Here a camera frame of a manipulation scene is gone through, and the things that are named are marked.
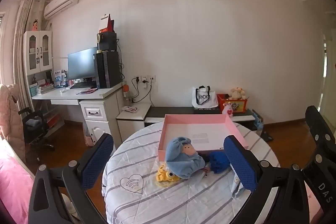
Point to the yellow knitted toy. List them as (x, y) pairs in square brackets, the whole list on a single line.
[(164, 175)]

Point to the white side table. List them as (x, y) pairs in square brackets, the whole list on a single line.
[(134, 116)]

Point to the light pink printed quilt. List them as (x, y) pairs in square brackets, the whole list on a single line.
[(316, 211)]

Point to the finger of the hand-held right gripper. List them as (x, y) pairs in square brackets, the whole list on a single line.
[(317, 124)]

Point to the pink cardboard box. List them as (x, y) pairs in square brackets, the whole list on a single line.
[(199, 119)]

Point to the white bed frame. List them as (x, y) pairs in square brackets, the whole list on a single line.
[(15, 157)]

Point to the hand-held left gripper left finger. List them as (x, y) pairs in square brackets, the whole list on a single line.
[(97, 161)]

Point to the white desk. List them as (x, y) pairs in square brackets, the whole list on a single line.
[(105, 92)]

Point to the beige curtain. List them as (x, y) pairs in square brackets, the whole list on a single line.
[(25, 43)]

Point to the pink pens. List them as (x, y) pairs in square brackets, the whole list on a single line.
[(88, 91)]

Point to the bright blue scrunchie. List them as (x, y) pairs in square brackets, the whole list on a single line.
[(219, 162)]

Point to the blue white packets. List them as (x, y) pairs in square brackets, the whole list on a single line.
[(59, 79)]

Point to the black floor plate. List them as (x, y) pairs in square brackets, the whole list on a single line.
[(266, 137)]

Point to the pink pencil case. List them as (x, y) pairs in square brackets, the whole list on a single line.
[(130, 108)]

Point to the black computer tower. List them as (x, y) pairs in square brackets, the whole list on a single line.
[(107, 70)]

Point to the blue carton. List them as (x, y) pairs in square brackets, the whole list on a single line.
[(258, 119)]

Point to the pink bed blanket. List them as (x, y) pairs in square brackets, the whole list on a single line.
[(13, 187)]

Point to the black keyboard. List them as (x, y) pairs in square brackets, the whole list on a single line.
[(84, 85)]

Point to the blue plush doll hat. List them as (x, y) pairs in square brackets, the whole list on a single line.
[(183, 163)]

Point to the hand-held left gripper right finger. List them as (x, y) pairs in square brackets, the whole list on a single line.
[(240, 161)]

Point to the red white carton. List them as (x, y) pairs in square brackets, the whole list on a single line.
[(105, 23)]

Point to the black computer monitor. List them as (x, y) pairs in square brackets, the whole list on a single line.
[(82, 64)]

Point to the black white low bench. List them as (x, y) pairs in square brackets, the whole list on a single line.
[(173, 109)]

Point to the white glass-door cabinet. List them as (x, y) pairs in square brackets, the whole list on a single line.
[(38, 50)]

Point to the orange capped bottle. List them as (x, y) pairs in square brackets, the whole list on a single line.
[(126, 92)]

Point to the white wall sockets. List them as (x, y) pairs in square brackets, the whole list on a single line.
[(145, 80)]

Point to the black office chair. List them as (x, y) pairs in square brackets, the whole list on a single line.
[(34, 129)]

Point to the pink bag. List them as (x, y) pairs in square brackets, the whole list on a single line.
[(89, 134)]

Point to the white air conditioner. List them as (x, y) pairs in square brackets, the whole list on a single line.
[(61, 3)]

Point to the black speaker box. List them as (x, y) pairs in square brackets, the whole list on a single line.
[(107, 41)]

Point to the pink padded jacket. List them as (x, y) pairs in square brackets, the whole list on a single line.
[(10, 113)]

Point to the tape roll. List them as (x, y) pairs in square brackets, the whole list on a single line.
[(98, 38)]

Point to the small pink doll figure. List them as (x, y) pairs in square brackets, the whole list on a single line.
[(34, 25)]

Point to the white tote bag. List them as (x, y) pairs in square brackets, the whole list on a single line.
[(204, 98)]

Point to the stack of books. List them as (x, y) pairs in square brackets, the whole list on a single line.
[(44, 89)]

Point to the beige plush bear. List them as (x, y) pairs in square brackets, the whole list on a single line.
[(236, 93)]

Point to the orange storage box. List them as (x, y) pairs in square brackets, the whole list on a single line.
[(239, 106)]

